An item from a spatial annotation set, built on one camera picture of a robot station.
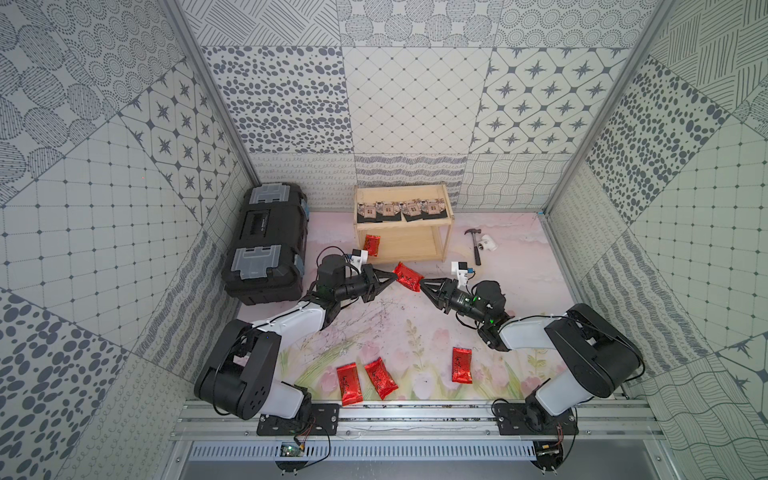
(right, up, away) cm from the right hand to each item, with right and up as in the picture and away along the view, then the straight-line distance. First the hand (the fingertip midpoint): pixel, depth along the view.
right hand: (420, 285), depth 82 cm
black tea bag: (-15, +21, +9) cm, 27 cm away
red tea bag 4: (-4, +2, -1) cm, 4 cm away
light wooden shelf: (+1, +12, +28) cm, 30 cm away
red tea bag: (-19, -26, -4) cm, 32 cm away
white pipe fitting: (+26, +12, +25) cm, 38 cm away
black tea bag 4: (+3, +20, +9) cm, 22 cm away
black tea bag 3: (-1, +22, +11) cm, 25 cm away
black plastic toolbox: (-44, +7, +2) cm, 45 cm away
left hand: (-6, +4, -2) cm, 8 cm away
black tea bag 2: (-9, +22, +10) cm, 26 cm away
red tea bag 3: (-15, +11, +23) cm, 29 cm away
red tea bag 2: (-11, -24, -4) cm, 27 cm away
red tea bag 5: (+12, -22, -1) cm, 25 cm away
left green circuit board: (-33, -38, -11) cm, 52 cm away
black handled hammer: (+24, +16, +32) cm, 43 cm away
